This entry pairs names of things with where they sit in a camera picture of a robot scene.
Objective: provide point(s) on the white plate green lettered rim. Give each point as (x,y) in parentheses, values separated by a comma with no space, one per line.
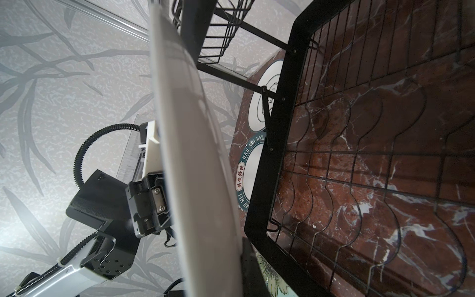
(247,169)

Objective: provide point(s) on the white plate grey flower outline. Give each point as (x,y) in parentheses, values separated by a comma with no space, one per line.
(270,79)

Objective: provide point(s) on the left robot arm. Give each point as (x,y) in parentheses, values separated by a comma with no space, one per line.
(71,234)

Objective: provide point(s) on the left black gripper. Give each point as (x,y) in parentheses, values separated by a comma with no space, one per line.
(148,206)

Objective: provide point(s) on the aluminium cage frame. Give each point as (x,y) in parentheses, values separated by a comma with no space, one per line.
(100,14)

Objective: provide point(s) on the small white orange sunburst plate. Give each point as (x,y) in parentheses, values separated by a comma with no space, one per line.
(197,172)

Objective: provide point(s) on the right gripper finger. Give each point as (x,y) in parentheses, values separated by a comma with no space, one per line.
(253,284)

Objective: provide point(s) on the clear plastic wall bin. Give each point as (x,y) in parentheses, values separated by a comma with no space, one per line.
(130,158)

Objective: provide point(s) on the black wire dish rack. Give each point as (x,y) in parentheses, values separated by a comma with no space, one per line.
(366,183)

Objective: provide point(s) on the mint green flower plate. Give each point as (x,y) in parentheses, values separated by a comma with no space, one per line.
(274,282)

